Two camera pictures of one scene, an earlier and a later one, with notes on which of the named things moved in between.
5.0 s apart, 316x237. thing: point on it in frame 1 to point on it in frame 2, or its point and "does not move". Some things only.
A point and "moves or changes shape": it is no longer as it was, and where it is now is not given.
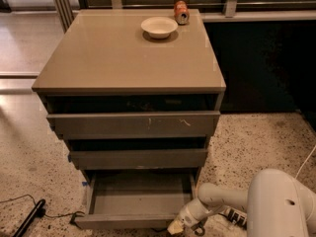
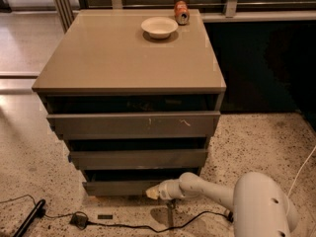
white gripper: (187, 216) to (164, 190)
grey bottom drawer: (136, 199) moves or changes shape
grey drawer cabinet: (127, 105) does not move
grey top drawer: (97, 125) does not move
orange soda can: (182, 12) does not move
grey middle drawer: (120, 159) does not move
